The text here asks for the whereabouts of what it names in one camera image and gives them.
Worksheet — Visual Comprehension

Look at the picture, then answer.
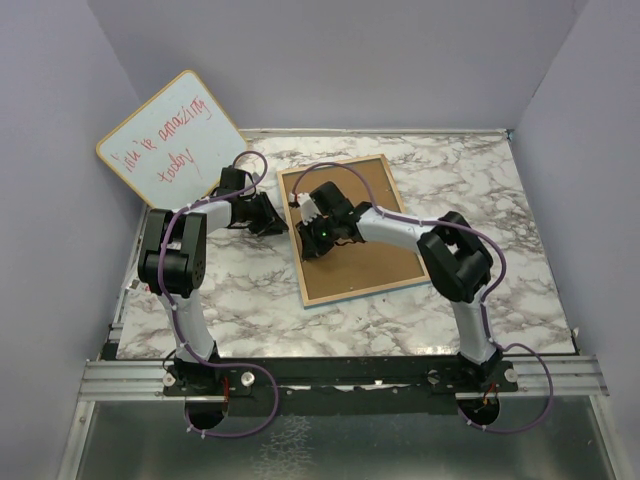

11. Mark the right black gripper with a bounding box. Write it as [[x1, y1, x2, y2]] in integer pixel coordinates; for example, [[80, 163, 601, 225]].
[[295, 213, 339, 261]]

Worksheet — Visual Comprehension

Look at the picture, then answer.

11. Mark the brown cardboard backing board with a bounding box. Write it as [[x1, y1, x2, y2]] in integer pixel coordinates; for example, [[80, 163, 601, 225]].
[[281, 159, 426, 303]]

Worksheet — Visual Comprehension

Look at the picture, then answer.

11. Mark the blue wooden photo frame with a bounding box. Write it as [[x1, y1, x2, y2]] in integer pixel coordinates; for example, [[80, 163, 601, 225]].
[[275, 153, 432, 309]]

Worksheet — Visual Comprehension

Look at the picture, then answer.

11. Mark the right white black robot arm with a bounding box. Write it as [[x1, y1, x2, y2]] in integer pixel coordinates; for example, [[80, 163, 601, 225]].
[[289, 182, 502, 391]]

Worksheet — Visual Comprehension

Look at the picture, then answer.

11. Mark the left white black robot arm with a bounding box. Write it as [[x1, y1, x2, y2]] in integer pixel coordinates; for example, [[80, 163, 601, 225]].
[[137, 166, 288, 395]]

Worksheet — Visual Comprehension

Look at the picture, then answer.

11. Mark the small whiteboard with red writing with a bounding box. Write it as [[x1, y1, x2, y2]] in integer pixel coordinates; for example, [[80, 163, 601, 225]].
[[96, 70, 247, 210]]

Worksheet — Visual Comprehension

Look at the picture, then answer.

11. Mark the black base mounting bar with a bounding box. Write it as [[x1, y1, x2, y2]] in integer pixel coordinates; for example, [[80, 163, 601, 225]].
[[163, 355, 517, 417]]

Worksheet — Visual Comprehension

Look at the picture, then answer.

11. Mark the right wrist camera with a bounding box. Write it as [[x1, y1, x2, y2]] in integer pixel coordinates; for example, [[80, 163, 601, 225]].
[[289, 193, 321, 225]]

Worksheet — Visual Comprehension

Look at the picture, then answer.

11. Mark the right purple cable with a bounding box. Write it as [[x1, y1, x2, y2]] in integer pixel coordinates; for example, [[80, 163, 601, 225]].
[[291, 163, 556, 435]]

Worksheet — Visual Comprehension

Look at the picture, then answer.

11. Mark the purple cable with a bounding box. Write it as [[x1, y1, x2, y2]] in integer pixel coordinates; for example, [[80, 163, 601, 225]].
[[291, 163, 556, 435], [157, 151, 281, 441]]

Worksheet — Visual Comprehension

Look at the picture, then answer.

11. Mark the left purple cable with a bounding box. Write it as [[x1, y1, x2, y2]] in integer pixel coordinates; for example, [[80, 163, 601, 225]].
[[157, 151, 281, 441]]

